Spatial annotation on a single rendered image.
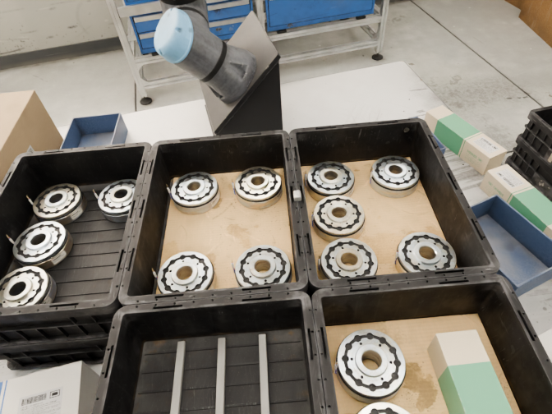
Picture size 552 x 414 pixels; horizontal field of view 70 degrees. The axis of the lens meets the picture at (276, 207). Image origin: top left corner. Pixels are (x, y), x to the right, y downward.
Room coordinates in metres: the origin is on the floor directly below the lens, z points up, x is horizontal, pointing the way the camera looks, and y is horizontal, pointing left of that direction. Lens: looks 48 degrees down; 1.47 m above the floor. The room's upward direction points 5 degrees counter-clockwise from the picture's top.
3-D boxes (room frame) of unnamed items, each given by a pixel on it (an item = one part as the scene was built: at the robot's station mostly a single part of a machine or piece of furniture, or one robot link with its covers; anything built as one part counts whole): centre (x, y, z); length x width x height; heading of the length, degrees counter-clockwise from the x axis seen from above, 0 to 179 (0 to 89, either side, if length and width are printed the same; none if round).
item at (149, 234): (0.51, 0.11, 0.87); 0.40 x 0.30 x 0.11; 0
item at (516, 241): (0.48, -0.48, 0.74); 0.20 x 0.15 x 0.07; 22
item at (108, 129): (0.97, 0.53, 0.74); 0.20 x 0.15 x 0.07; 2
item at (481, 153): (0.85, -0.54, 0.73); 0.24 x 0.06 x 0.06; 23
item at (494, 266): (0.50, -0.19, 0.92); 0.40 x 0.30 x 0.02; 0
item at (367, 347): (0.21, -0.12, 0.86); 0.05 x 0.05 x 0.01
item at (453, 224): (0.50, -0.19, 0.87); 0.40 x 0.30 x 0.11; 0
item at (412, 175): (0.61, -0.27, 0.86); 0.10 x 0.10 x 0.01
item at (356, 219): (0.51, -0.12, 0.86); 0.10 x 0.10 x 0.01
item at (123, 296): (0.51, 0.11, 0.92); 0.40 x 0.30 x 0.02; 0
